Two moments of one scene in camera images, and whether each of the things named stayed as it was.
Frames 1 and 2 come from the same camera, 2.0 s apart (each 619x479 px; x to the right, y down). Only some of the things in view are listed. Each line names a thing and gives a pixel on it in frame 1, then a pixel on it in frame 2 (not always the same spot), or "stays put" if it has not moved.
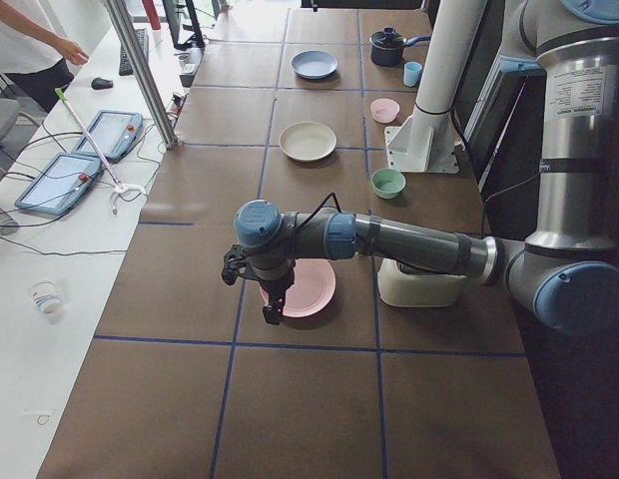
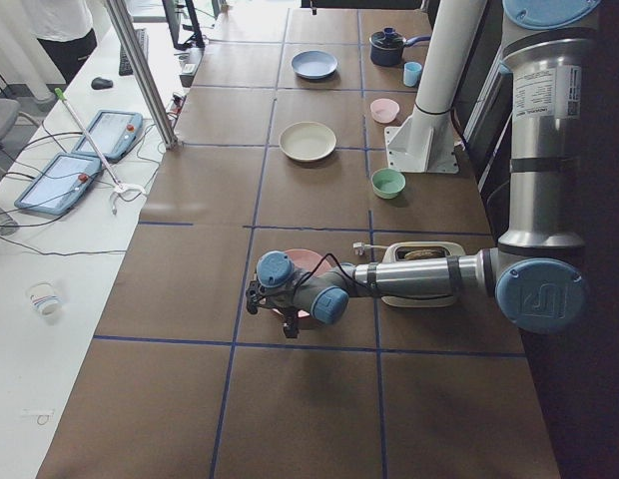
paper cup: x=45 y=294 stays put
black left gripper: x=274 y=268 -> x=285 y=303
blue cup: x=411 y=71 stays put
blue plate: x=313 y=64 stays put
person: x=28 y=45 -> x=65 y=30
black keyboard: x=125 y=68 stays put
